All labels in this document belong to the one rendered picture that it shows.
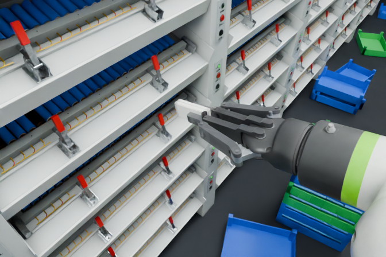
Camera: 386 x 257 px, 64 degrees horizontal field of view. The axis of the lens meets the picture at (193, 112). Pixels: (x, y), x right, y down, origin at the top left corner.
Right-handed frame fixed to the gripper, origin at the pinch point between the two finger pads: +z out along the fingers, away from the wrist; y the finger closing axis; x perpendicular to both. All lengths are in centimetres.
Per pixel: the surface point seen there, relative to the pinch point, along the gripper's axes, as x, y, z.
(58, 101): -0.4, -9.5, 30.0
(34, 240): -25.1, -28.5, 27.7
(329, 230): -92, 54, -12
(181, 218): -81, 18, 39
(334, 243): -101, 54, -14
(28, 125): -1.1, -17.4, 28.9
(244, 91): -42, 66, 33
